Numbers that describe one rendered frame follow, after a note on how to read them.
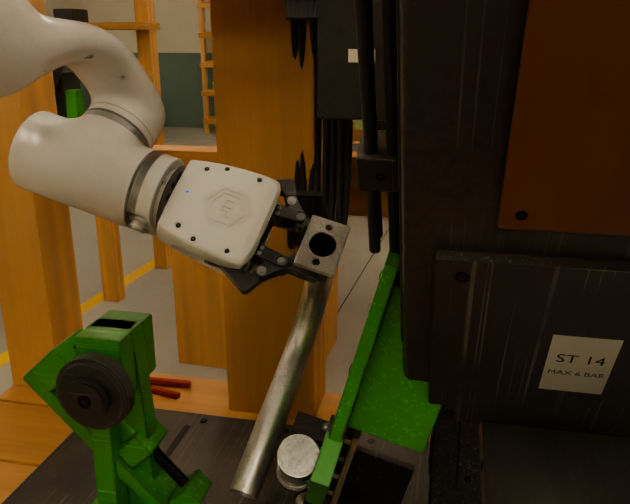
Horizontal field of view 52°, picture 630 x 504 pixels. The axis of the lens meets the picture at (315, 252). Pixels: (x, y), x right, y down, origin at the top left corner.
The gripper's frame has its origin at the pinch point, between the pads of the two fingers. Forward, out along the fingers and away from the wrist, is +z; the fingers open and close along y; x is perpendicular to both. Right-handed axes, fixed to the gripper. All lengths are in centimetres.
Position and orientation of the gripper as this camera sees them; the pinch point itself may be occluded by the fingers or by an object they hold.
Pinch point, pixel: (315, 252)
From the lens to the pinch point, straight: 64.9
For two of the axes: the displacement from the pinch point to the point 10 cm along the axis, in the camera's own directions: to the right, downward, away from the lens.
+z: 9.4, 3.4, -0.7
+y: 3.4, -8.5, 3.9
